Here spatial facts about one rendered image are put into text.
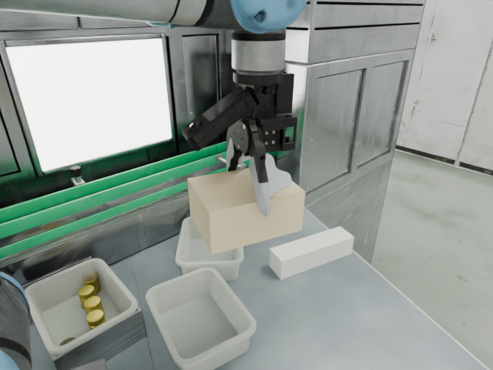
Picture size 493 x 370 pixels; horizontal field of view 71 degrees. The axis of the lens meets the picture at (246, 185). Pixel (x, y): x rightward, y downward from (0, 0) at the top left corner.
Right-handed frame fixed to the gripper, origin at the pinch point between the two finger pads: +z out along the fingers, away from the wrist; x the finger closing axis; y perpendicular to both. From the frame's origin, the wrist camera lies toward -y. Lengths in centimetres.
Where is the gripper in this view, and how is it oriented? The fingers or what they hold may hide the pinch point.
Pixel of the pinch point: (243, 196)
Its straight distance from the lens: 57.6
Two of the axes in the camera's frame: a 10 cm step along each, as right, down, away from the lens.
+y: 9.2, -1.7, 3.6
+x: -4.0, -4.1, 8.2
